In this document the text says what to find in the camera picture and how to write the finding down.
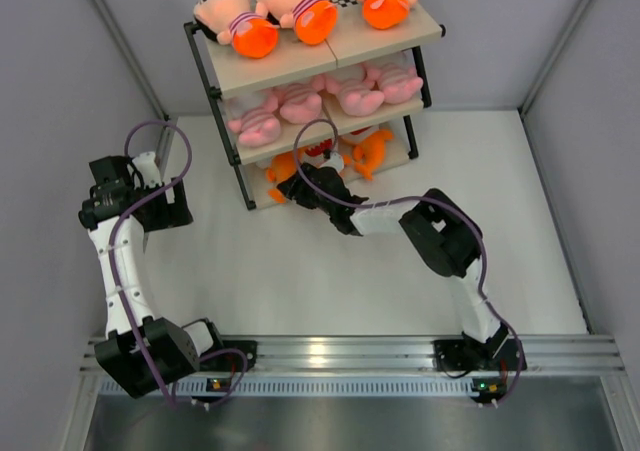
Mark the aluminium mounting rail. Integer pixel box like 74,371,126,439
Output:
79,335,626,373

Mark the pink striped plush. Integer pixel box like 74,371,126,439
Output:
273,82,322,124
225,90,282,148
324,65,385,117
365,61,424,104

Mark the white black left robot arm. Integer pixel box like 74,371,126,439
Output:
78,152,226,398

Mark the black-haired boy doll plush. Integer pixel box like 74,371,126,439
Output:
193,0,279,59

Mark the small boy doll plush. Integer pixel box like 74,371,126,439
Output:
256,0,338,45

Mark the orange shark plush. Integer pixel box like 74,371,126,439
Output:
340,125,394,181
265,152,296,204
301,140,332,167

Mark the beige black three-tier shelf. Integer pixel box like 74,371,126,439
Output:
184,0,446,209

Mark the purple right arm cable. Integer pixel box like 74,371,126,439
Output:
292,119,528,402

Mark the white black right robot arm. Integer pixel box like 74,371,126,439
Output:
277,163,527,375

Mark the white slotted cable duct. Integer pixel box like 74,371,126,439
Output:
182,374,478,398

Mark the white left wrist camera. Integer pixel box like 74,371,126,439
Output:
132,151,163,189

